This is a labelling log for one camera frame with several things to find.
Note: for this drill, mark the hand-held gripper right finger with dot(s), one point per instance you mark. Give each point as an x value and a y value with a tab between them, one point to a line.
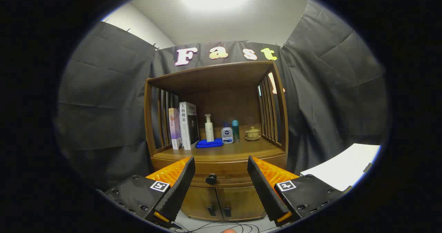
264	188

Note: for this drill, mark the white book dark portrait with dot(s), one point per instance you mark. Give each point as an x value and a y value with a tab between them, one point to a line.
186	126

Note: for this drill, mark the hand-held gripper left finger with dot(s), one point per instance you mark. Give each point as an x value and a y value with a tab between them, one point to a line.
179	188

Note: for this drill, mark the brown wooden drawer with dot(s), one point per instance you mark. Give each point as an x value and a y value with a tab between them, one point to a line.
222	168

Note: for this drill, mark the white pump bottle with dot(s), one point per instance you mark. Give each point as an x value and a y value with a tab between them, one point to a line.
209	131

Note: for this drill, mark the white table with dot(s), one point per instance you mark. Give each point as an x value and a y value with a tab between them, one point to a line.
345	167

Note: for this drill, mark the white bottle blue cap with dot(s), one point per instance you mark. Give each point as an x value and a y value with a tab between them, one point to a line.
227	134

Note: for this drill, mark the wooden cabinet door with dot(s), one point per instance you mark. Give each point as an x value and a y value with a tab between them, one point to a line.
241	202
200	200

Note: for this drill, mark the purple book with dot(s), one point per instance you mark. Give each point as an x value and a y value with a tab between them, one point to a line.
174	129

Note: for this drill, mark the brown wooden cabinet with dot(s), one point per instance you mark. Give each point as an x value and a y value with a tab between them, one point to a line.
224	105

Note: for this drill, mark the teal slim bottle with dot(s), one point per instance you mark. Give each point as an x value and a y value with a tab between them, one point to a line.
236	131

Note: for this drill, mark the black backdrop cloth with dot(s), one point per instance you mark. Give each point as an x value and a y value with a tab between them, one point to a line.
103	105

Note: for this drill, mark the blue folded cloth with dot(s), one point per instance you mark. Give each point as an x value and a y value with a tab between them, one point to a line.
209	144

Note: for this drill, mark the wooden countertop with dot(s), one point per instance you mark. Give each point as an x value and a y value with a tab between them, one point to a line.
234	150

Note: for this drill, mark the yellow lidded teacup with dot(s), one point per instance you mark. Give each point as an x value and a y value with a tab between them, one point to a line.
252	133

